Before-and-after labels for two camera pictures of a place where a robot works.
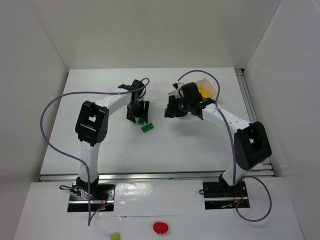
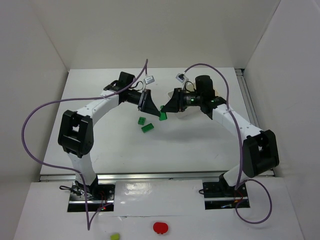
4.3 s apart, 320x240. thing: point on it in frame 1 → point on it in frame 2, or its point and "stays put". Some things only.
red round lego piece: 160,227 stays put
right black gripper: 172,107 → 178,100
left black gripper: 137,111 → 144,100
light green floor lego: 115,237 stays put
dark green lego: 147,127 stays put
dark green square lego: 141,121 stays put
